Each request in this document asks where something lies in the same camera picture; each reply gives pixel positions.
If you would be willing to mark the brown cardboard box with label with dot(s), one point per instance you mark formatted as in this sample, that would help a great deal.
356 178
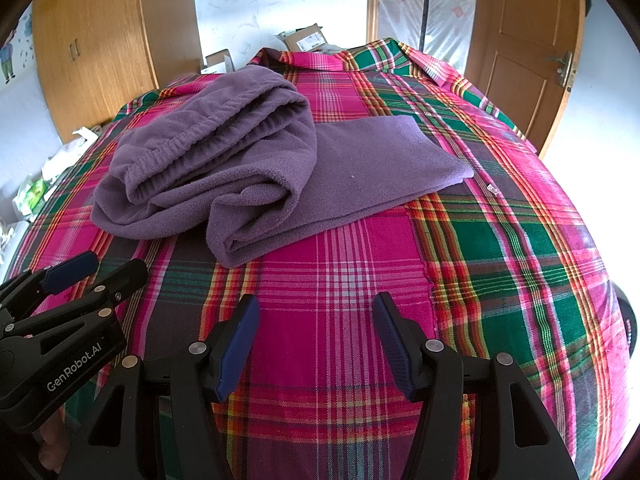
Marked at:
306 39

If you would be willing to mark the black vertical pole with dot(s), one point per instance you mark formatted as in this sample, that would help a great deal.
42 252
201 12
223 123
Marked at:
424 22

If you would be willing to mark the green wet wipes pack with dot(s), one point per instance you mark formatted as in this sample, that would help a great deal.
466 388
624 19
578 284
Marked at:
29 195

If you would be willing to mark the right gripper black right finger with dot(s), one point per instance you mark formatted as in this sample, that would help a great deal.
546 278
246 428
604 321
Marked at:
514 436

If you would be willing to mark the wooden wardrobe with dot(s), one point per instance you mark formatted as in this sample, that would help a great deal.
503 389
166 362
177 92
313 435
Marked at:
94 56

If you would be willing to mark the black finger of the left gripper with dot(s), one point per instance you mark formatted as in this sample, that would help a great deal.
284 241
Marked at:
23 294
108 293

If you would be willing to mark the wooden door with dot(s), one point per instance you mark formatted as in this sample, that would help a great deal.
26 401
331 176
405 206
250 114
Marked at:
524 56

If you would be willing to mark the white open cardboard box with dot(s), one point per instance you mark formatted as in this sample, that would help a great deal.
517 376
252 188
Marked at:
219 62

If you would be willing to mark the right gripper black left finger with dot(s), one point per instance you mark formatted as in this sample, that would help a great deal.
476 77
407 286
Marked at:
120 438

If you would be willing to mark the pink green plaid bedsheet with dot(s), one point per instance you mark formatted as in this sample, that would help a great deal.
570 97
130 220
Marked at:
501 262

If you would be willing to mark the purple fleece pants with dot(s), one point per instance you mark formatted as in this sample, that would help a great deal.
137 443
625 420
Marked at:
245 157

